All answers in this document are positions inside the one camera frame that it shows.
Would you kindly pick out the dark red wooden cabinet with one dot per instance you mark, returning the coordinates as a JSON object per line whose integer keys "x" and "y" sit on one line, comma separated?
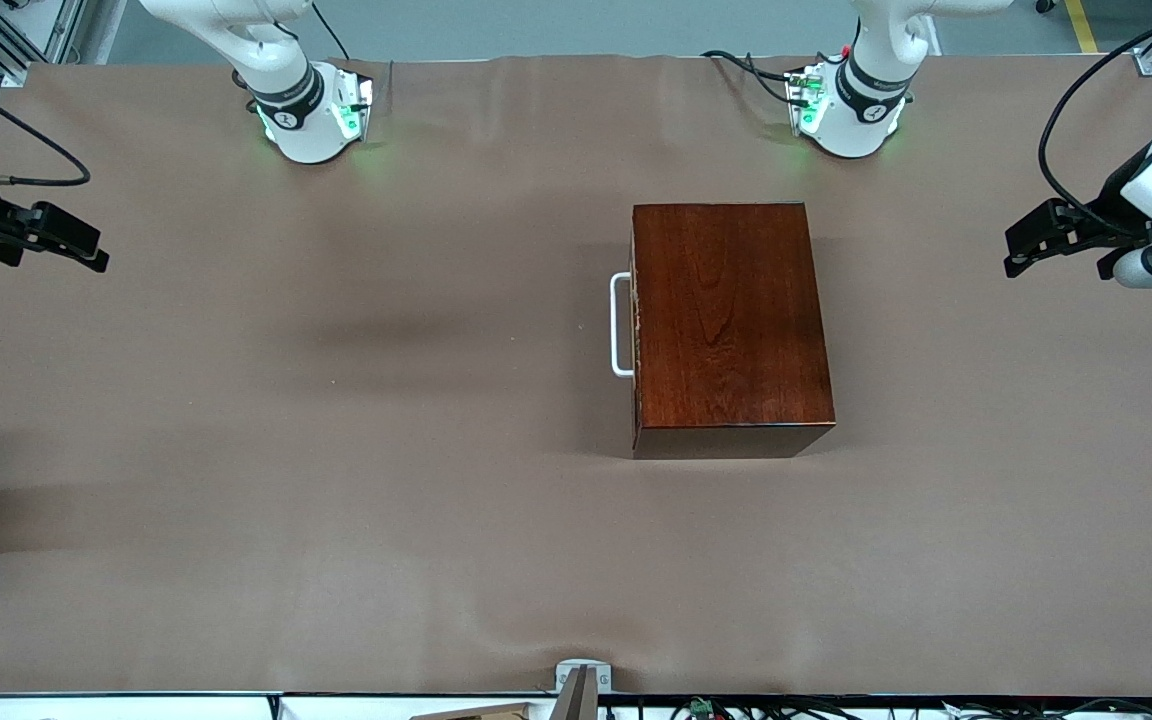
{"x": 736, "y": 320}

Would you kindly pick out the green terminal connector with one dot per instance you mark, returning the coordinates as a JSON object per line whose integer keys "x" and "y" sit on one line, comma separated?
{"x": 702, "y": 707}

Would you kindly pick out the aluminium frame rails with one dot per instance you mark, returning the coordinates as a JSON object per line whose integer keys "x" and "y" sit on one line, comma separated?
{"x": 46, "y": 30}

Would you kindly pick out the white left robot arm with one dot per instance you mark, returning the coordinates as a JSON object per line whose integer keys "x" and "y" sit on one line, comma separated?
{"x": 876, "y": 60}

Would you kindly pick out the grey metal bracket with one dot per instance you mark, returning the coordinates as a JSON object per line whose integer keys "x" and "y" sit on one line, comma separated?
{"x": 605, "y": 675}

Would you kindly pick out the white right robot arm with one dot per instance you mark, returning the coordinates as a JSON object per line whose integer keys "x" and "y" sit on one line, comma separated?
{"x": 276, "y": 60}

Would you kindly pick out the brown table mat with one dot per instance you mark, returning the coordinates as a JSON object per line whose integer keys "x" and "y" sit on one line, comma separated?
{"x": 336, "y": 560}

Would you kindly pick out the grey camera mount beam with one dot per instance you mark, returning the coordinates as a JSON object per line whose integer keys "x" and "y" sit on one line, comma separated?
{"x": 576, "y": 700}

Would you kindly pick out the light wooden plank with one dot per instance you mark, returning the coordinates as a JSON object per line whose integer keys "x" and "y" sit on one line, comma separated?
{"x": 486, "y": 713}

